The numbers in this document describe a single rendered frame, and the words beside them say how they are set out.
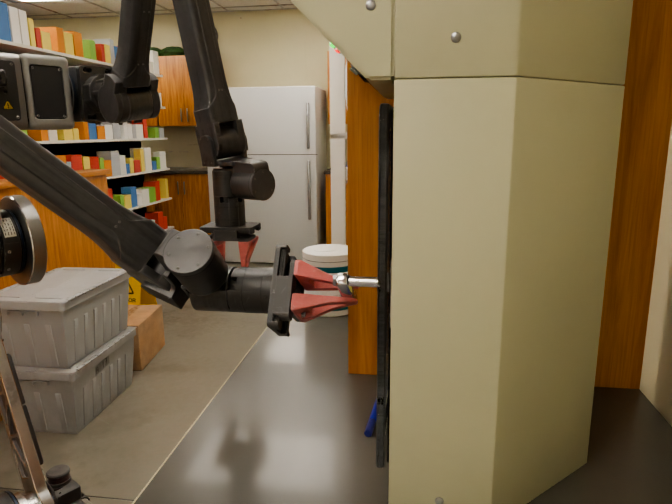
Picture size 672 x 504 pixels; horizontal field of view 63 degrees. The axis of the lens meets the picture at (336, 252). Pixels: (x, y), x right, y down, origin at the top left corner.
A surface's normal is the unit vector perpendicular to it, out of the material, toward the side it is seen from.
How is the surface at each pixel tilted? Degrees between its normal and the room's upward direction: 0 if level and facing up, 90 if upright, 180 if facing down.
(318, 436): 0
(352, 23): 90
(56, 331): 96
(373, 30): 90
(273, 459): 0
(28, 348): 96
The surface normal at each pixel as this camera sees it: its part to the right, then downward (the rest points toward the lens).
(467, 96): -0.14, 0.22
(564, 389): 0.60, 0.17
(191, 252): -0.13, -0.49
